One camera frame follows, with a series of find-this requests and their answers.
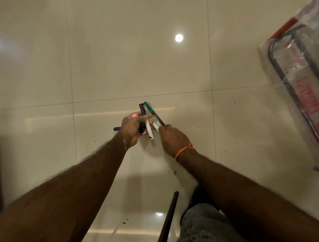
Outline person's left hand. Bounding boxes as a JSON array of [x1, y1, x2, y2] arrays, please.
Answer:
[[119, 111, 153, 150]]

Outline person's right hand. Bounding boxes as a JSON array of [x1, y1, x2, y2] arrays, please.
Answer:
[[158, 124, 194, 158]]

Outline black marker pen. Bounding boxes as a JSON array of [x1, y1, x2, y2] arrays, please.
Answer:
[[139, 103, 147, 134]]

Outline teal pen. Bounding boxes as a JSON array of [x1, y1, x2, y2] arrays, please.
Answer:
[[144, 101, 166, 126]]

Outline pink highlighter pen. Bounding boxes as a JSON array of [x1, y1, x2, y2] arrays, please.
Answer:
[[131, 113, 147, 135]]

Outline white marker pen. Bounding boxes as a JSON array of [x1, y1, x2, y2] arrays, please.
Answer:
[[145, 118, 154, 140]]

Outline person's left forearm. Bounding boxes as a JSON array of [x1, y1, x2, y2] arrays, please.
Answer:
[[0, 134, 128, 242]]

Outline person's right forearm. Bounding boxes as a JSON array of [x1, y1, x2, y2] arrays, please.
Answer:
[[176, 149, 319, 242]]

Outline black rod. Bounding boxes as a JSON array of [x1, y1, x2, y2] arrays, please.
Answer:
[[157, 191, 179, 242]]

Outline person's grey trouser leg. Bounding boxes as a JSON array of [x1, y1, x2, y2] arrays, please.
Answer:
[[176, 185, 248, 242]]

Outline orange thread bracelet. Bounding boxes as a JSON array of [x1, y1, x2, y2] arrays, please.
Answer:
[[174, 144, 197, 162]]

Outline plastic wrapped metal frame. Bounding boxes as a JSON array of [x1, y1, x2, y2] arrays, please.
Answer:
[[257, 0, 319, 173]]

